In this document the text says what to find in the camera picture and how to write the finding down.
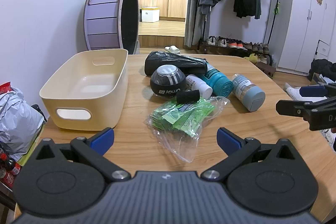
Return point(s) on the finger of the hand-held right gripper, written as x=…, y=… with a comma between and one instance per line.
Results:
x=312, y=90
x=290, y=108

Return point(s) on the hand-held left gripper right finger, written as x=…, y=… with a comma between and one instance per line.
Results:
x=227, y=139

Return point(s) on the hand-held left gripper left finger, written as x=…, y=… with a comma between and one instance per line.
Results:
x=103, y=138

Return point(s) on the light blue capped bottle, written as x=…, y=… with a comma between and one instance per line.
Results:
x=246, y=91

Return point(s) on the clear bag of green packets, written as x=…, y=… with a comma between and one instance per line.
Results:
x=178, y=116

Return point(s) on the cream plastic storage bin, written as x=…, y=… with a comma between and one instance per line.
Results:
x=89, y=82

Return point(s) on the black foam cylinder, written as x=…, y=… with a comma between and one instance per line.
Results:
x=187, y=97

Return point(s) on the teal bottle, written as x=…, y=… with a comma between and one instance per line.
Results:
x=218, y=81

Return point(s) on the small white bottle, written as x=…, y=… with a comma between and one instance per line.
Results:
x=199, y=85

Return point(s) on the black gyro ball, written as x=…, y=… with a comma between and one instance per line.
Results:
x=168, y=82

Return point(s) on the black plastic bag roll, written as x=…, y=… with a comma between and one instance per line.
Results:
x=170, y=61

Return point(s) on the brown cardboard scratcher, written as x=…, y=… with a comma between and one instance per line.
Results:
x=266, y=70

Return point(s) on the white wardrobe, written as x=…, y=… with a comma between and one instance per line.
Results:
x=302, y=29

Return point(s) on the yellow plush toy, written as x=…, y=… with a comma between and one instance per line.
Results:
x=251, y=58

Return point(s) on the black clothes rack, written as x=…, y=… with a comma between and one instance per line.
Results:
x=269, y=29

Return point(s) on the silver plastic bag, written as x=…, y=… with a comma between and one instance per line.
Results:
x=18, y=121

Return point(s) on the row of shoes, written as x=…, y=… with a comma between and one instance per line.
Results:
x=231, y=43

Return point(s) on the cola bottle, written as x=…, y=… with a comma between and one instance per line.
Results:
x=13, y=166

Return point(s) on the white slipper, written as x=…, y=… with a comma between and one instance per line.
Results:
x=172, y=49

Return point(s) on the red snack bag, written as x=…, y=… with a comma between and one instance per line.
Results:
x=4, y=88

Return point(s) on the purple cat wheel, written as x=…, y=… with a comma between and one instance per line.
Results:
x=102, y=16

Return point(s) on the white foam box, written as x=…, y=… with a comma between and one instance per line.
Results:
x=150, y=15

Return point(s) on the wooden kitchen base cabinet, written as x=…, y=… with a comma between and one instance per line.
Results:
x=162, y=3

